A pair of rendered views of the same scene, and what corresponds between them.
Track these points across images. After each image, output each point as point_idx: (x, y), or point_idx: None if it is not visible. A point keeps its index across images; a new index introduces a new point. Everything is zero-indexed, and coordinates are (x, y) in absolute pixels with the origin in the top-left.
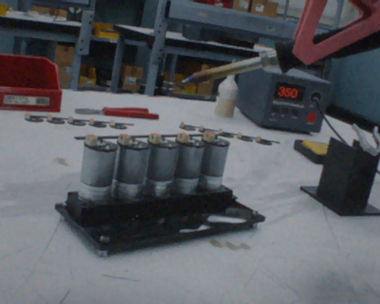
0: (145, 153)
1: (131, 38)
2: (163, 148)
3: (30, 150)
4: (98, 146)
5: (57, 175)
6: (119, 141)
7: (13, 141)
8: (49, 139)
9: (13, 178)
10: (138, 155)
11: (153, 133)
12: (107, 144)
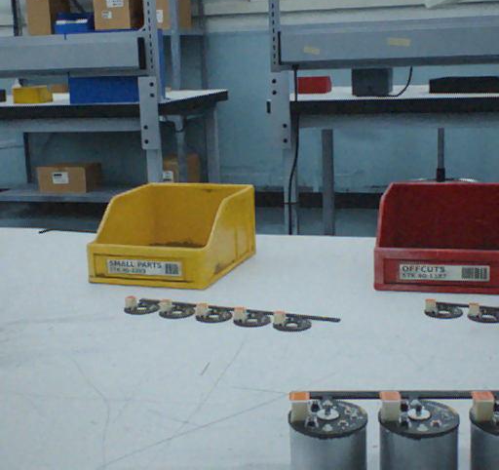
0: (436, 445)
1: None
2: (495, 435)
3: (370, 384)
4: (306, 422)
5: (372, 450)
6: (381, 410)
7: (354, 362)
8: (435, 360)
9: (274, 450)
10: (414, 450)
11: (481, 392)
12: (342, 416)
